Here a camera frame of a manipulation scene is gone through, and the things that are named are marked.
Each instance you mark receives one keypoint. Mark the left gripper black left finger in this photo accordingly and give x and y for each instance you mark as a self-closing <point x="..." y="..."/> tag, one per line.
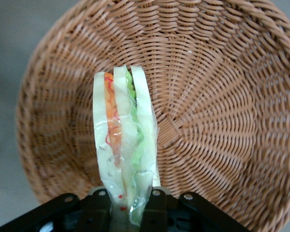
<point x="87" y="215"/>

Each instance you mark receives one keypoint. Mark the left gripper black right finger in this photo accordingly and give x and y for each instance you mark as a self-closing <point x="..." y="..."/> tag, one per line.
<point x="171" y="215"/>

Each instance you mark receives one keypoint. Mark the plastic sandwich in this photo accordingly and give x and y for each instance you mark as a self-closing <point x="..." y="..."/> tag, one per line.
<point x="125" y="135"/>

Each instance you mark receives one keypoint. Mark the brown wicker basket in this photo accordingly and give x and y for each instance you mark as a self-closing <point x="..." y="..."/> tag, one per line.
<point x="207" y="96"/>

